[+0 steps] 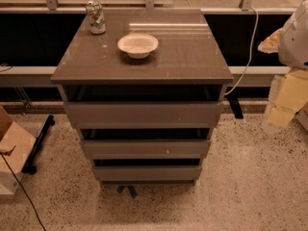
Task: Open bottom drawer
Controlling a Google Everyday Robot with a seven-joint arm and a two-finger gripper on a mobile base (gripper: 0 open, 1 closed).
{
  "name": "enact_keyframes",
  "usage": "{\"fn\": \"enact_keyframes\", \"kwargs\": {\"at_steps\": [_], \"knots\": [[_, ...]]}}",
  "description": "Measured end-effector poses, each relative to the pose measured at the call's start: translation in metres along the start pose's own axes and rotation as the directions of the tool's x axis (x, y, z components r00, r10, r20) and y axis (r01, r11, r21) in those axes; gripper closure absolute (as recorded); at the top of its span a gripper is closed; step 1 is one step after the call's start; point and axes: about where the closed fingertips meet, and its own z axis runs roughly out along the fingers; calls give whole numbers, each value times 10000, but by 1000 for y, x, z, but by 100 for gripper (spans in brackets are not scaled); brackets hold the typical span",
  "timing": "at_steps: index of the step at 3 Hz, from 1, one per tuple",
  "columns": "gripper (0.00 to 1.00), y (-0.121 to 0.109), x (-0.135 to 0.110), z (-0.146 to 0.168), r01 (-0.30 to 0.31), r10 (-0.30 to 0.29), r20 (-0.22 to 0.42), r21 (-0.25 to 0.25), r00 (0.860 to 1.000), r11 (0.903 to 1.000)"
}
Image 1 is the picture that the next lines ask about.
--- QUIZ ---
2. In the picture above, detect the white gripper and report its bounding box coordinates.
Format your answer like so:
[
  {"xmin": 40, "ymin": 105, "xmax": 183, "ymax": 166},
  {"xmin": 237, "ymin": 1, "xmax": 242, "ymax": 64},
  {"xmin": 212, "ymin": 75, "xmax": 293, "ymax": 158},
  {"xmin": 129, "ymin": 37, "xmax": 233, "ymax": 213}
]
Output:
[{"xmin": 257, "ymin": 28, "xmax": 308, "ymax": 133}]

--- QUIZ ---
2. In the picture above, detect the grey bottom drawer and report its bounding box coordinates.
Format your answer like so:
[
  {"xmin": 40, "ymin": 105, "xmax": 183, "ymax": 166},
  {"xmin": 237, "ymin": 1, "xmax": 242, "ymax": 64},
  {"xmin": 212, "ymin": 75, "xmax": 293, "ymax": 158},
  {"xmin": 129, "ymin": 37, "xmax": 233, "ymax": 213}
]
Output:
[{"xmin": 92, "ymin": 167, "xmax": 201, "ymax": 182}]

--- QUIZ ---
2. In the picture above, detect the grey drawer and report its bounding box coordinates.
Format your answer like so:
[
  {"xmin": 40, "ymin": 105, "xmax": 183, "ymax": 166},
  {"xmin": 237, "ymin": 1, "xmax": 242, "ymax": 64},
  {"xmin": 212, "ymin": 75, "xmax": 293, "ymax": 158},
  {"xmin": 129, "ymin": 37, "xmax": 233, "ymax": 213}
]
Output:
[
  {"xmin": 81, "ymin": 140, "xmax": 210, "ymax": 160},
  {"xmin": 64, "ymin": 102, "xmax": 223, "ymax": 129},
  {"xmin": 92, "ymin": 167, "xmax": 201, "ymax": 182}
]

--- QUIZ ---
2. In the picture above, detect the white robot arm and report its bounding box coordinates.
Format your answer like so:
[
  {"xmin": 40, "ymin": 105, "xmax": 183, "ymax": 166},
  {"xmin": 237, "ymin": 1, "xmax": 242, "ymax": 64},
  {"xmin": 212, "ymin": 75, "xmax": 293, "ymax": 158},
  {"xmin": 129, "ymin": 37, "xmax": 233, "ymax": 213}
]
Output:
[{"xmin": 258, "ymin": 0, "xmax": 308, "ymax": 134}]

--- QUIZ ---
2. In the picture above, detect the grey drawer cabinet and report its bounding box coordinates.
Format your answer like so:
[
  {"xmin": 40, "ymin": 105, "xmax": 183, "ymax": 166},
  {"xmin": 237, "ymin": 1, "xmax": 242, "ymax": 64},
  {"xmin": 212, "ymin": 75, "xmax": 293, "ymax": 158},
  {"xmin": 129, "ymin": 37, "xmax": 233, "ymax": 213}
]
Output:
[{"xmin": 51, "ymin": 10, "xmax": 233, "ymax": 186}]

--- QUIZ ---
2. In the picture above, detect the grey middle drawer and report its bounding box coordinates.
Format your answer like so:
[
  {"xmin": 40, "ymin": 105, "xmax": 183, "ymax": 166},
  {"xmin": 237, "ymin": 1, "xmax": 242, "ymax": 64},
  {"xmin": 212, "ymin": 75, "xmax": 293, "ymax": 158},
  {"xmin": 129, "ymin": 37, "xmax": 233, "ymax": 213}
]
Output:
[{"xmin": 81, "ymin": 140, "xmax": 210, "ymax": 160}]

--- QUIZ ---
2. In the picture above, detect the grey top drawer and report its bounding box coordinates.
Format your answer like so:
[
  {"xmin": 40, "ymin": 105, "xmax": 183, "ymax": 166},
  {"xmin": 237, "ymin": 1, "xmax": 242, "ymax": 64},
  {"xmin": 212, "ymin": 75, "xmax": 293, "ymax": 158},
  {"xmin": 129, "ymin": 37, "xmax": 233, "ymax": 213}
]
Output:
[{"xmin": 64, "ymin": 102, "xmax": 223, "ymax": 129}]

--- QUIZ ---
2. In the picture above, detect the cardboard box right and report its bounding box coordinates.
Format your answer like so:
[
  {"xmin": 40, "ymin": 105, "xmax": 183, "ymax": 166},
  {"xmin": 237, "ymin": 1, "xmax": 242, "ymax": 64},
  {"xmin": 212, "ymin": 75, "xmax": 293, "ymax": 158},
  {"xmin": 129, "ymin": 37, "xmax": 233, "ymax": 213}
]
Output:
[{"xmin": 296, "ymin": 102, "xmax": 308, "ymax": 131}]

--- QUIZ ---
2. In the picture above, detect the cardboard box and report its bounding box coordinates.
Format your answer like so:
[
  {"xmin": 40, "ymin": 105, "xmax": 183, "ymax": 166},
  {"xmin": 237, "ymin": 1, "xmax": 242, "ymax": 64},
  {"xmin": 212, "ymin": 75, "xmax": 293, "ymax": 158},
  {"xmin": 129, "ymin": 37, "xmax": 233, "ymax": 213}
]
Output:
[
  {"xmin": 0, "ymin": 106, "xmax": 36, "ymax": 195},
  {"xmin": 296, "ymin": 102, "xmax": 308, "ymax": 131}
]

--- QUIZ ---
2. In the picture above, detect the black table leg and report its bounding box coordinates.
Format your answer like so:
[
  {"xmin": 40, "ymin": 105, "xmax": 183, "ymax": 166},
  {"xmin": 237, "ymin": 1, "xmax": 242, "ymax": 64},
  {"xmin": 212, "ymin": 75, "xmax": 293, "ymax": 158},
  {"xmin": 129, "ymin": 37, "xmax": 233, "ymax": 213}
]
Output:
[{"xmin": 226, "ymin": 93, "xmax": 244, "ymax": 119}]

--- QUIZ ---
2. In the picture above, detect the white paper bowl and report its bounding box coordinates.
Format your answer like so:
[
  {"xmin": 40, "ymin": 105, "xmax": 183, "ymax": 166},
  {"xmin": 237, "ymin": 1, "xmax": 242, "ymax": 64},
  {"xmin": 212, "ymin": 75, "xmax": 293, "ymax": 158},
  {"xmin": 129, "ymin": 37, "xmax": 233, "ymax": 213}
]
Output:
[{"xmin": 117, "ymin": 34, "xmax": 159, "ymax": 59}]

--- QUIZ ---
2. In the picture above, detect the black bar stand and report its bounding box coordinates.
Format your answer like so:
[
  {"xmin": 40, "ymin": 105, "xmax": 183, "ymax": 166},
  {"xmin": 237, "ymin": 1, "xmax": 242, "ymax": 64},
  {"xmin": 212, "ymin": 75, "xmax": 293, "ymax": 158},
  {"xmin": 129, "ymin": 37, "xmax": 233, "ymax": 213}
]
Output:
[{"xmin": 22, "ymin": 115, "xmax": 55, "ymax": 174}]

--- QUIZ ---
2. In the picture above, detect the cardboard box left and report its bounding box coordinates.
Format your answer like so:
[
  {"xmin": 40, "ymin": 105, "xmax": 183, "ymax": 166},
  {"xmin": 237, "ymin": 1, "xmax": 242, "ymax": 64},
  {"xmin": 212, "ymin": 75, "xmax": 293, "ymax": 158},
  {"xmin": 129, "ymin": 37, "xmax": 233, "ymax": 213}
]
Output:
[{"xmin": 0, "ymin": 106, "xmax": 36, "ymax": 195}]

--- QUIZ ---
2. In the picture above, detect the white cable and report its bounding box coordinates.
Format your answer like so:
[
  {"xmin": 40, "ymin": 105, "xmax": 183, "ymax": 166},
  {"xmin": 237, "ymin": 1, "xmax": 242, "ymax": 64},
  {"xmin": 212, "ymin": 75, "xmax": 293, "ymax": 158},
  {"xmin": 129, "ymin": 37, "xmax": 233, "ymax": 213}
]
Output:
[{"xmin": 223, "ymin": 7, "xmax": 260, "ymax": 97}]

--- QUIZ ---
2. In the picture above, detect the black floor cable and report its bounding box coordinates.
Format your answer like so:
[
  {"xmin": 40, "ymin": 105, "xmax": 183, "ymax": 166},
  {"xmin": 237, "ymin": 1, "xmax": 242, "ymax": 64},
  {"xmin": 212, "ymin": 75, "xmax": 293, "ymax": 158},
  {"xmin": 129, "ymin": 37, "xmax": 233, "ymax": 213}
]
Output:
[{"xmin": 0, "ymin": 151, "xmax": 48, "ymax": 231}]

